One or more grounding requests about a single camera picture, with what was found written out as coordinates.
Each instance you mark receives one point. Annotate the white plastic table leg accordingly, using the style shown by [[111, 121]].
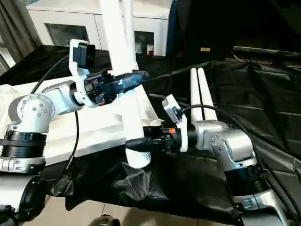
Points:
[[129, 28], [115, 42], [207, 94], [195, 92]]

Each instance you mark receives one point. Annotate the white plastic table top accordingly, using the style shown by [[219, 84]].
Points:
[[94, 127]]

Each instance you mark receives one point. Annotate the white bottle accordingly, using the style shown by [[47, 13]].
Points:
[[149, 49]]

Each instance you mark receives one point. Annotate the white cabinet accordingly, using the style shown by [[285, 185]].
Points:
[[80, 19]]

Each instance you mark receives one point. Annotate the gold label plate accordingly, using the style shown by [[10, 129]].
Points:
[[205, 49]]

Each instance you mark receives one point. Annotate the black mat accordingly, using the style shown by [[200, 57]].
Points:
[[263, 108]]

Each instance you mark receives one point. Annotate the grey curtain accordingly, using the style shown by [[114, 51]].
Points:
[[16, 26]]

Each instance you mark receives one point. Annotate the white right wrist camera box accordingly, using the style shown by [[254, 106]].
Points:
[[173, 110]]

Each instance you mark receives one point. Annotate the silver metal rail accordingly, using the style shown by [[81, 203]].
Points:
[[268, 50]]

